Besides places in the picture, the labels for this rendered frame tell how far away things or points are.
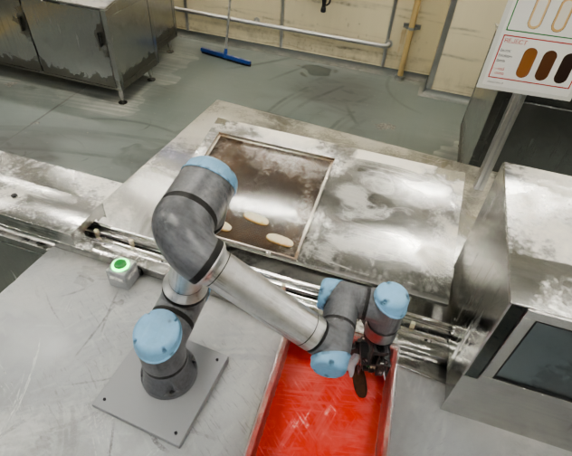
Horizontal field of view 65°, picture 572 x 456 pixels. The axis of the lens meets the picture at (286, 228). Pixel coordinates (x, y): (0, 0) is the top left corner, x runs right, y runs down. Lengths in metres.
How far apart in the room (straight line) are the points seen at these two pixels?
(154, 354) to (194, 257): 0.39
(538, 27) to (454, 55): 2.80
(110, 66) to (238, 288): 3.42
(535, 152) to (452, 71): 1.84
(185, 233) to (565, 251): 0.84
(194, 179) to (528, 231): 0.78
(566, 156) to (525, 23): 1.37
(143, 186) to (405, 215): 1.05
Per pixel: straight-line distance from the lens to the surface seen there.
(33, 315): 1.60
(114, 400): 1.34
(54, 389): 1.43
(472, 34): 4.53
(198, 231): 0.80
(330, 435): 1.28
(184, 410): 1.29
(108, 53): 4.07
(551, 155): 3.02
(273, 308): 0.85
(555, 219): 1.27
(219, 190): 0.87
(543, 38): 1.83
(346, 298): 0.98
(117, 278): 1.54
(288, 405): 1.30
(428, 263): 1.58
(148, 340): 1.14
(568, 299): 1.09
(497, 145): 2.01
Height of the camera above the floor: 2.01
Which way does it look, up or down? 44 degrees down
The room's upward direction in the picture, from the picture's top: 4 degrees clockwise
